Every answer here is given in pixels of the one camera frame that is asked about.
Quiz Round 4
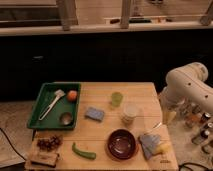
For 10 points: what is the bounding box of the blue sponge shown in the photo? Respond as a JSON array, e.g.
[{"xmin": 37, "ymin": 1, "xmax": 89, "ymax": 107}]
[{"xmin": 85, "ymin": 107, "xmax": 105, "ymax": 121}]

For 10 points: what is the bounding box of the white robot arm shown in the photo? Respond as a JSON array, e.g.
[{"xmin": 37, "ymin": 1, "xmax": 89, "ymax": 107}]
[{"xmin": 159, "ymin": 62, "xmax": 213, "ymax": 124}]

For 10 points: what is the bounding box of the green plastic cup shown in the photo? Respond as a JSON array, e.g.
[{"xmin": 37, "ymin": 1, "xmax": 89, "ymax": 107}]
[{"xmin": 111, "ymin": 92, "xmax": 123, "ymax": 107}]

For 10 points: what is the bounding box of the white paper cup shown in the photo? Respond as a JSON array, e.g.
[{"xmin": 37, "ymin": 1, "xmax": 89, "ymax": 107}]
[{"xmin": 121, "ymin": 103, "xmax": 139, "ymax": 124}]

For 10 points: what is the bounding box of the orange fruit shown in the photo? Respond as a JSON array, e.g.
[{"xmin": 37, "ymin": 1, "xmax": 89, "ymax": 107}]
[{"xmin": 67, "ymin": 90, "xmax": 78, "ymax": 102}]

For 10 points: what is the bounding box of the white dish brush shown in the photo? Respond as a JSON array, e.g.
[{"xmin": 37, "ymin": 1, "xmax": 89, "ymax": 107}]
[{"xmin": 39, "ymin": 89, "xmax": 65, "ymax": 121}]

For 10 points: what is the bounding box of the small metal cup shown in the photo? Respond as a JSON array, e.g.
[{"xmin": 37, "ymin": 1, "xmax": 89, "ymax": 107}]
[{"xmin": 59, "ymin": 112, "xmax": 73, "ymax": 126}]

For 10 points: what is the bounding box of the green plastic tray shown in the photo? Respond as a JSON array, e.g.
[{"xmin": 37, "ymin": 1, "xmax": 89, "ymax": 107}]
[{"xmin": 27, "ymin": 82, "xmax": 81, "ymax": 130}]

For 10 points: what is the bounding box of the dark red bowl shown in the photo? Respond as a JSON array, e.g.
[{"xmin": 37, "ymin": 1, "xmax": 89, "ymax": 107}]
[{"xmin": 106, "ymin": 129, "xmax": 137, "ymax": 160}]

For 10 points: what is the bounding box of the blue grey cloth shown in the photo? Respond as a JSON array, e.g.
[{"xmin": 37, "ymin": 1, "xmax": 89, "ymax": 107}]
[{"xmin": 139, "ymin": 134, "xmax": 160, "ymax": 160}]

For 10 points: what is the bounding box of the green chili pepper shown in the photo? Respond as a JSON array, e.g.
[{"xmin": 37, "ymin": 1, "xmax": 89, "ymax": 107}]
[{"xmin": 72, "ymin": 142, "xmax": 96, "ymax": 160}]

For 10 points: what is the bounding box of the bunch of dark grapes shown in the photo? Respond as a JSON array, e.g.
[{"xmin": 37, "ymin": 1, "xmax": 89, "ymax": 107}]
[{"xmin": 37, "ymin": 136, "xmax": 62, "ymax": 151}]

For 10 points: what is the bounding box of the yellow banana toy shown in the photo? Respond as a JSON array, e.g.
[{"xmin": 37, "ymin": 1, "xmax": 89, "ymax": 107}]
[{"xmin": 154, "ymin": 142, "xmax": 171, "ymax": 155}]

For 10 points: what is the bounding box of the brown wooden block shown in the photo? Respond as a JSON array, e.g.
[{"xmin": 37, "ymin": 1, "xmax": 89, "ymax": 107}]
[{"xmin": 30, "ymin": 152, "xmax": 59, "ymax": 167}]

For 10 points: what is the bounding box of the spice bottles rack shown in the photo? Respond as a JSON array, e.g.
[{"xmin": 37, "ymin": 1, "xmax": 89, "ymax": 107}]
[{"xmin": 185, "ymin": 103, "xmax": 211, "ymax": 145}]

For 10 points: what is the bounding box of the black cable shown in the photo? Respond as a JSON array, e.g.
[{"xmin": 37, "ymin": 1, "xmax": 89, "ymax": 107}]
[{"xmin": 0, "ymin": 127, "xmax": 28, "ymax": 161}]

